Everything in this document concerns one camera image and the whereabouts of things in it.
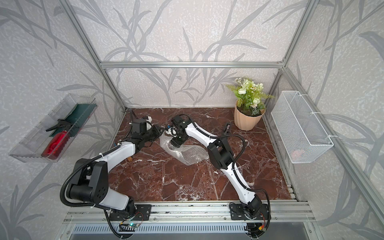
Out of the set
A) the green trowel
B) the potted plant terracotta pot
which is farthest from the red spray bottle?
the potted plant terracotta pot

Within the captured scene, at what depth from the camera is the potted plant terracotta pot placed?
953mm

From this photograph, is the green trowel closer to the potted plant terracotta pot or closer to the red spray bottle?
the red spray bottle

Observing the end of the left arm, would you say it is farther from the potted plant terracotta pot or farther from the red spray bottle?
the potted plant terracotta pot

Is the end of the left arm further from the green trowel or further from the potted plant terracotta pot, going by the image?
the potted plant terracotta pot

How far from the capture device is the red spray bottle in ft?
1.84

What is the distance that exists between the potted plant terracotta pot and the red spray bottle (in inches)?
35.2
